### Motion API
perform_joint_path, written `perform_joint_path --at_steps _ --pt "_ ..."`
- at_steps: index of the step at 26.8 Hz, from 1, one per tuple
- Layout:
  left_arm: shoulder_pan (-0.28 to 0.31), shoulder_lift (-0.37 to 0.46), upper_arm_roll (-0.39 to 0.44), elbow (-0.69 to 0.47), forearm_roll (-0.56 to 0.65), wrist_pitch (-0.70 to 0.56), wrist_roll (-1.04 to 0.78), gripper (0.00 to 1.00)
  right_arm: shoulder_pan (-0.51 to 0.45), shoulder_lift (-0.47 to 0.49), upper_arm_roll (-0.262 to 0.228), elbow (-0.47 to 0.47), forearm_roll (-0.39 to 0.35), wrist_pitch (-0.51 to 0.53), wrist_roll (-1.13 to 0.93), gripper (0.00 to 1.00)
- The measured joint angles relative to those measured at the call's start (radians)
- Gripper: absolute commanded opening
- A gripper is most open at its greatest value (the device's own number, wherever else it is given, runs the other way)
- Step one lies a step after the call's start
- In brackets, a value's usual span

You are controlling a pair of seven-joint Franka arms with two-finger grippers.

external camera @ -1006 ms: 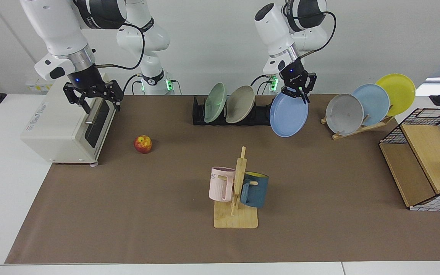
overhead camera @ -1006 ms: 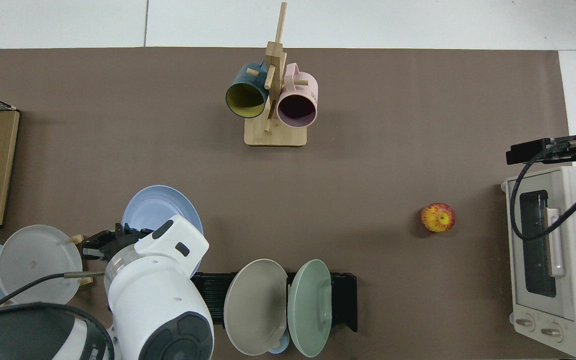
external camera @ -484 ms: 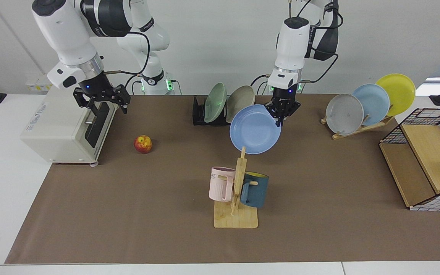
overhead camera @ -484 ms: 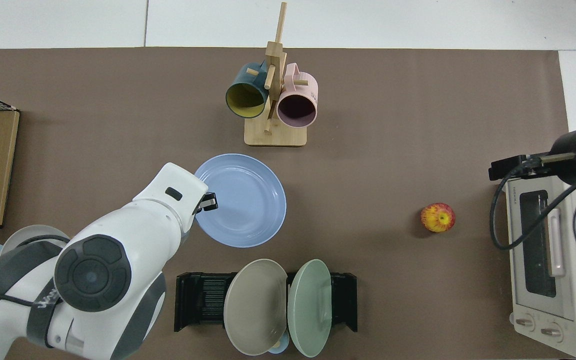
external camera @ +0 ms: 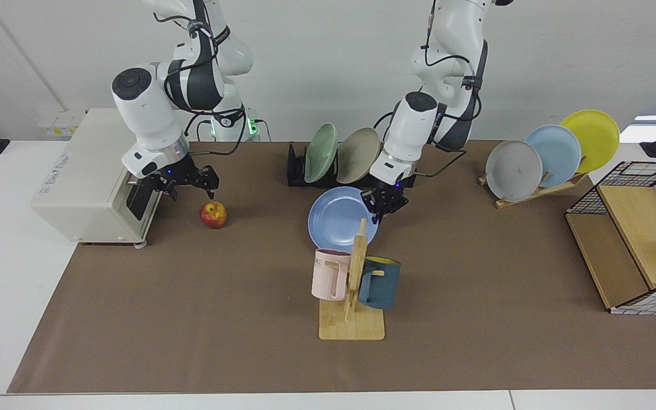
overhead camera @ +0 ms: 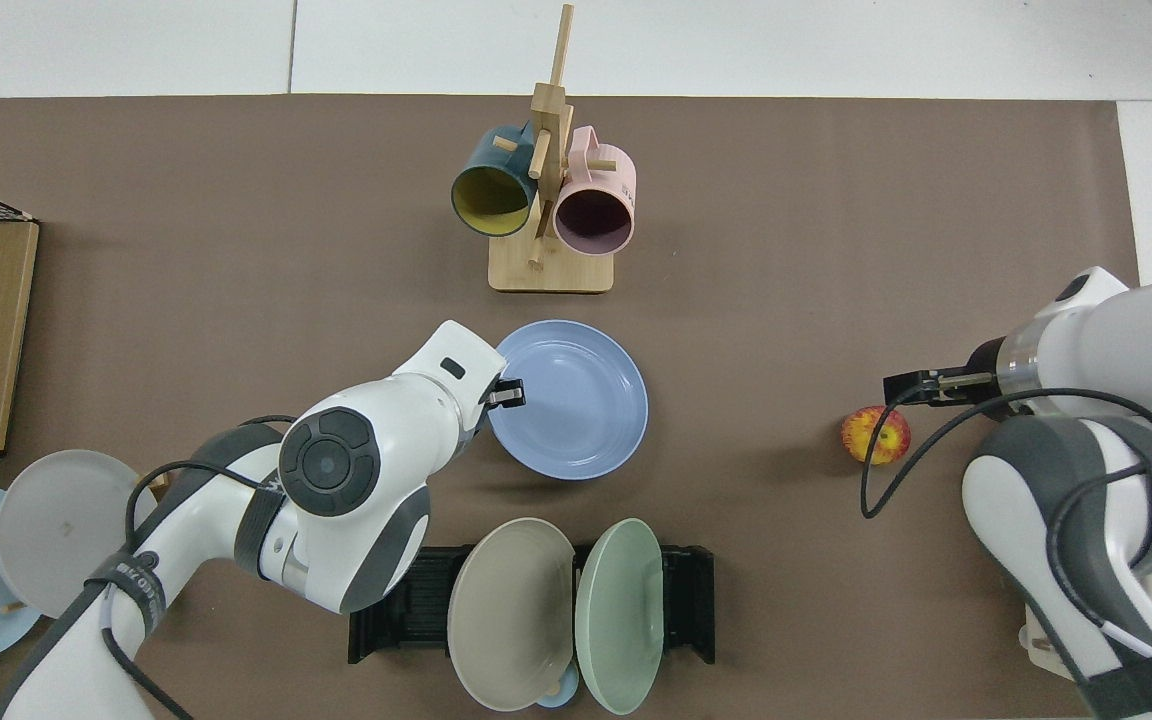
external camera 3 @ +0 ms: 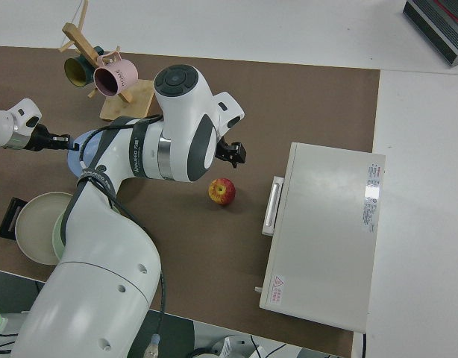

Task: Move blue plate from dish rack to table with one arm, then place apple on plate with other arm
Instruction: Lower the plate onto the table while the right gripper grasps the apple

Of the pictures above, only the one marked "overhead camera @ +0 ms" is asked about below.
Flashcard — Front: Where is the wooden cup stand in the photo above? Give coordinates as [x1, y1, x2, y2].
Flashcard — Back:
[488, 3, 619, 295]

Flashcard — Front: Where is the dark blue cup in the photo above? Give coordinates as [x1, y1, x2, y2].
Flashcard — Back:
[450, 122, 544, 239]

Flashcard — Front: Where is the small blue round thing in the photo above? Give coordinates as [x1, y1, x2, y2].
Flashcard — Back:
[534, 665, 582, 709]

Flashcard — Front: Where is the pale green plate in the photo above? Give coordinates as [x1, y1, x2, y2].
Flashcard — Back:
[573, 517, 665, 716]

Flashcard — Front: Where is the red yellow apple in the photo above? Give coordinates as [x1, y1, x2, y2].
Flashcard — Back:
[841, 405, 912, 466]

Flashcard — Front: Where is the black dish rack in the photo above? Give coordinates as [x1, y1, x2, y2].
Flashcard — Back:
[347, 543, 717, 666]

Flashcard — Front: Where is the brown table cloth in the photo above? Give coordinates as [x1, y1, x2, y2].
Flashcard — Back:
[0, 95, 1142, 720]

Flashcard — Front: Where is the pink cup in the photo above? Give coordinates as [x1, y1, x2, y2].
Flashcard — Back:
[552, 125, 637, 256]

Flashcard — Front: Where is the grey plate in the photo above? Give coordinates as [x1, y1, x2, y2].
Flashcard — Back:
[0, 449, 159, 619]

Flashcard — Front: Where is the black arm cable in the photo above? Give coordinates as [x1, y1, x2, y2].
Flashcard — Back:
[101, 413, 299, 720]
[859, 385, 1152, 521]

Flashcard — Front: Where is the beige plate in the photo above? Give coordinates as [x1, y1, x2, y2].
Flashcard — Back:
[446, 517, 577, 713]

